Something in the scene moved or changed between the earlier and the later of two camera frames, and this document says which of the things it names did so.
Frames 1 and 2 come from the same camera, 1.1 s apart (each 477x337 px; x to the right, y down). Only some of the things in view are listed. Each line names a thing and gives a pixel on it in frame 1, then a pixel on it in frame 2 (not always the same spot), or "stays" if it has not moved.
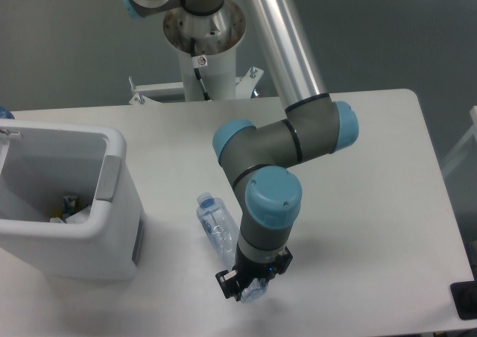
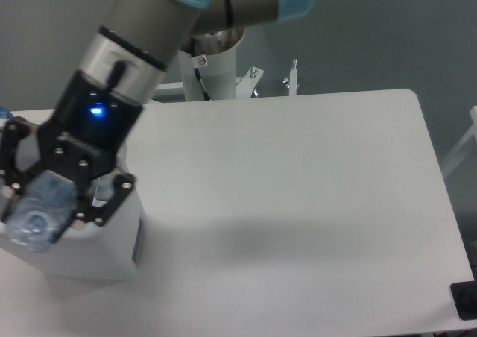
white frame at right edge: x=472 y=130 stays
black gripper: x=245 y=272 → x=90 y=121
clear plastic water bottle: x=223 y=232 → x=42 y=211
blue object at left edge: x=5 y=113 stays
